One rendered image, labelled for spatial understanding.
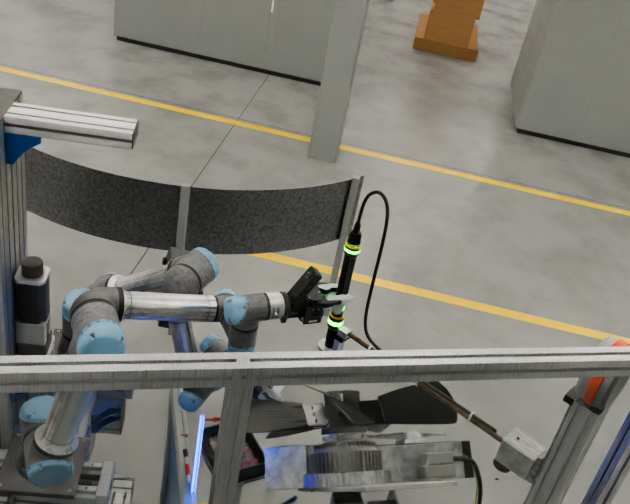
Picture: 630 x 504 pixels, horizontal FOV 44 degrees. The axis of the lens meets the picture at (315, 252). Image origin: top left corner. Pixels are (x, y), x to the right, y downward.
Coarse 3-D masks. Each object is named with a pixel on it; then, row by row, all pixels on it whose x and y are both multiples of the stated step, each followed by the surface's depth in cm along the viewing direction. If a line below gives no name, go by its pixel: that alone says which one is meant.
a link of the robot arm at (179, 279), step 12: (168, 276) 241; (180, 276) 240; (192, 276) 241; (168, 288) 239; (180, 288) 239; (192, 288) 241; (180, 324) 242; (192, 324) 246; (180, 336) 244; (192, 336) 246; (180, 348) 246; (192, 348) 247
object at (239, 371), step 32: (224, 352) 130; (256, 352) 131; (288, 352) 133; (320, 352) 134; (352, 352) 136; (384, 352) 137; (416, 352) 139; (448, 352) 140; (480, 352) 142; (512, 352) 143; (544, 352) 145; (576, 352) 147; (608, 352) 149; (0, 384) 119; (32, 384) 120; (64, 384) 121; (96, 384) 123; (128, 384) 124; (160, 384) 126; (192, 384) 127; (224, 384) 129; (256, 384) 130; (288, 384) 132; (320, 384) 133; (224, 416) 134; (224, 448) 137; (224, 480) 142; (608, 480) 168
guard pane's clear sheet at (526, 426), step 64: (384, 384) 139; (448, 384) 143; (512, 384) 147; (576, 384) 151; (0, 448) 128; (64, 448) 131; (128, 448) 134; (192, 448) 138; (256, 448) 141; (320, 448) 145; (384, 448) 149; (448, 448) 153; (512, 448) 158; (576, 448) 162
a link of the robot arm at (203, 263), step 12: (192, 252) 251; (204, 252) 251; (168, 264) 252; (180, 264) 244; (192, 264) 244; (204, 264) 247; (216, 264) 252; (108, 276) 274; (120, 276) 270; (132, 276) 263; (144, 276) 259; (156, 276) 256; (204, 276) 246; (132, 288) 261; (144, 288) 259; (156, 288) 257
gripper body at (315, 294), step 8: (312, 296) 214; (320, 296) 214; (288, 304) 210; (304, 304) 214; (312, 304) 212; (288, 312) 211; (296, 312) 215; (304, 312) 214; (312, 312) 215; (320, 312) 216; (280, 320) 215; (304, 320) 215; (320, 320) 217
